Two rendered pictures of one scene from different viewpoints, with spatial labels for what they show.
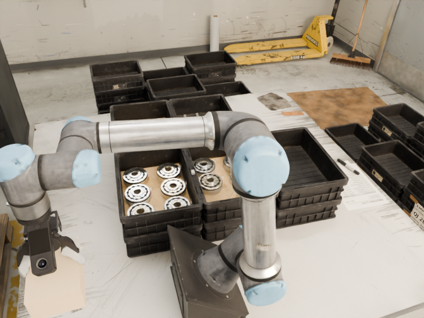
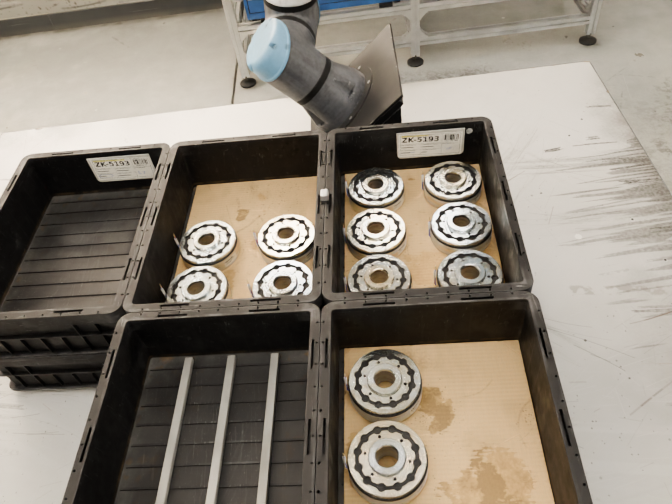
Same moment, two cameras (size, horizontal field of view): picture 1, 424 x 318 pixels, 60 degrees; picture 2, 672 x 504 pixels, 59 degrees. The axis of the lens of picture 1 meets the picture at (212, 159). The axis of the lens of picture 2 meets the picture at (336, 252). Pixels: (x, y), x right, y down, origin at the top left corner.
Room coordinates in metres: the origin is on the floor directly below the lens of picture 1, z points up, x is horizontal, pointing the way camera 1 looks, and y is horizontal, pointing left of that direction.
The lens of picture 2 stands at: (1.77, 0.37, 1.61)
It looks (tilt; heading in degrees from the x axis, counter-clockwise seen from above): 48 degrees down; 204
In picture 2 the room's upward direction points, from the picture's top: 10 degrees counter-clockwise
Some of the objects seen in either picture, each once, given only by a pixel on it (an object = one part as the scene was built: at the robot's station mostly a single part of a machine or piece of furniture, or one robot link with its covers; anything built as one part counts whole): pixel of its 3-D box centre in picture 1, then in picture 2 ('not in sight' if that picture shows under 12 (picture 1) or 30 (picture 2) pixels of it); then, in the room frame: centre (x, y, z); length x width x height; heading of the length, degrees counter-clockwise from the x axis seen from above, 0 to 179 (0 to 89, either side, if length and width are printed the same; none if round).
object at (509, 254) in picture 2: (156, 188); (416, 223); (1.08, 0.22, 0.87); 0.40 x 0.30 x 0.11; 16
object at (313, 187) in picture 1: (294, 157); (67, 227); (1.25, -0.35, 0.92); 0.40 x 0.30 x 0.02; 16
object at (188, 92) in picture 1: (176, 110); not in sight; (2.52, 0.29, 0.37); 0.40 x 0.30 x 0.45; 109
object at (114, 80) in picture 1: (119, 93); not in sight; (2.77, 0.80, 0.37); 0.40 x 0.30 x 0.45; 109
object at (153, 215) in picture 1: (155, 178); (416, 202); (1.08, 0.22, 0.92); 0.40 x 0.30 x 0.02; 16
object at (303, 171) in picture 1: (292, 166); (80, 246); (1.25, -0.35, 0.87); 0.40 x 0.30 x 0.11; 16
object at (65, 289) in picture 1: (56, 276); not in sight; (0.52, 0.38, 1.08); 0.16 x 0.12 x 0.07; 19
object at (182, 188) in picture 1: (173, 187); (375, 230); (1.10, 0.16, 0.86); 0.10 x 0.10 x 0.01
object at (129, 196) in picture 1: (137, 192); (461, 223); (1.06, 0.29, 0.86); 0.10 x 0.10 x 0.01
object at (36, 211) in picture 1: (28, 203); not in sight; (0.54, 0.39, 1.32); 0.08 x 0.08 x 0.05
